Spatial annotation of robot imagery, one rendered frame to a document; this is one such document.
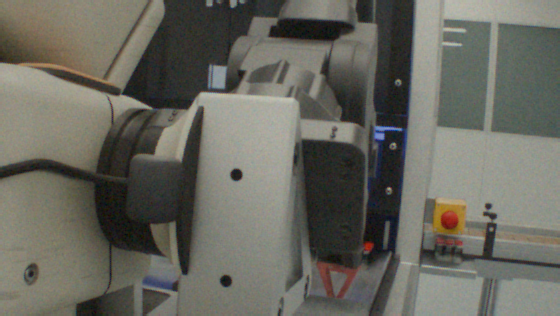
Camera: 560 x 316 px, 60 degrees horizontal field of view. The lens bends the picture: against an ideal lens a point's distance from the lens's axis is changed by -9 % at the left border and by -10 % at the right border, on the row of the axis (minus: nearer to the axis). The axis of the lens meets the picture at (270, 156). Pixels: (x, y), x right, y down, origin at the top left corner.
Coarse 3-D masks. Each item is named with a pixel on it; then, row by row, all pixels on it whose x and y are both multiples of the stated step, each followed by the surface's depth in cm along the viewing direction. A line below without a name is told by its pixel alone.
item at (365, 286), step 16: (368, 272) 108; (384, 272) 102; (320, 288) 97; (336, 288) 98; (352, 288) 98; (368, 288) 98; (304, 304) 85; (320, 304) 84; (336, 304) 84; (352, 304) 83; (368, 304) 82
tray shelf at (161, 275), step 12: (384, 252) 125; (156, 264) 105; (168, 264) 105; (408, 264) 116; (156, 276) 98; (168, 276) 98; (396, 276) 107; (408, 276) 107; (168, 288) 92; (396, 288) 100; (396, 300) 93; (300, 312) 86; (384, 312) 87; (396, 312) 87
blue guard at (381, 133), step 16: (384, 128) 115; (384, 144) 116; (400, 144) 115; (384, 160) 116; (400, 160) 115; (368, 176) 118; (384, 176) 116; (400, 176) 115; (384, 192) 117; (384, 208) 117
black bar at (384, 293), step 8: (392, 256) 115; (392, 264) 108; (392, 272) 103; (384, 280) 98; (392, 280) 99; (384, 288) 94; (384, 296) 89; (376, 304) 86; (384, 304) 86; (376, 312) 82
